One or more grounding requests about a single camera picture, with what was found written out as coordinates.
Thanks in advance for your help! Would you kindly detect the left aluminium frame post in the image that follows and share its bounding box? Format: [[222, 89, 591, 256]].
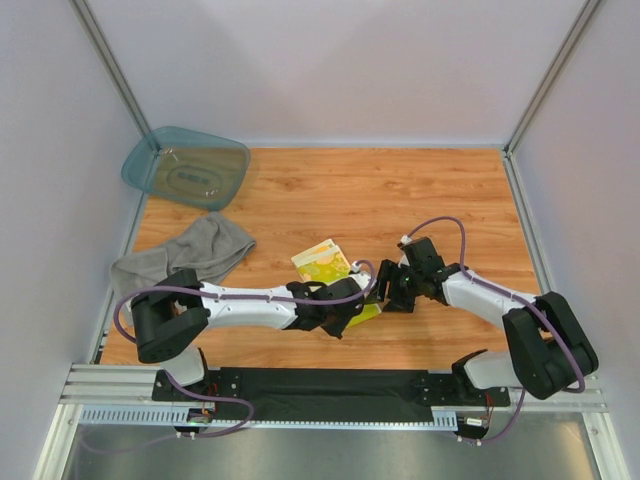
[[69, 0, 151, 136]]

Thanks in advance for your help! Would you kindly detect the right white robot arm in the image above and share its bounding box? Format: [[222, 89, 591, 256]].
[[373, 238, 599, 400]]

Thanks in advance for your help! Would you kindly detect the teal transparent plastic tub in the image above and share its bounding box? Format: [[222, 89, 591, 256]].
[[121, 126, 251, 211]]

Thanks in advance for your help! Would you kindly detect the yellow green patterned towel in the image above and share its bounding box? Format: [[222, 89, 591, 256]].
[[291, 239, 382, 333]]

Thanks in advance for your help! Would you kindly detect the grey towel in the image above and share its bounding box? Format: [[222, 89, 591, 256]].
[[110, 212, 256, 297]]

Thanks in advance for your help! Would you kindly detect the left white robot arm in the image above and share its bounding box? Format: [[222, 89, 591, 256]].
[[130, 269, 372, 387]]

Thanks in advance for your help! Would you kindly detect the aluminium front rail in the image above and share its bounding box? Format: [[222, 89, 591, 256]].
[[60, 365, 607, 436]]

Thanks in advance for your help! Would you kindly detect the right aluminium frame post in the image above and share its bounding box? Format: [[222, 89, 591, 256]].
[[503, 0, 605, 157]]

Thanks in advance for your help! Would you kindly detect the aluminium frame post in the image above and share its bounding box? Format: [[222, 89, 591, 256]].
[[69, 0, 151, 136], [503, 0, 605, 157]]

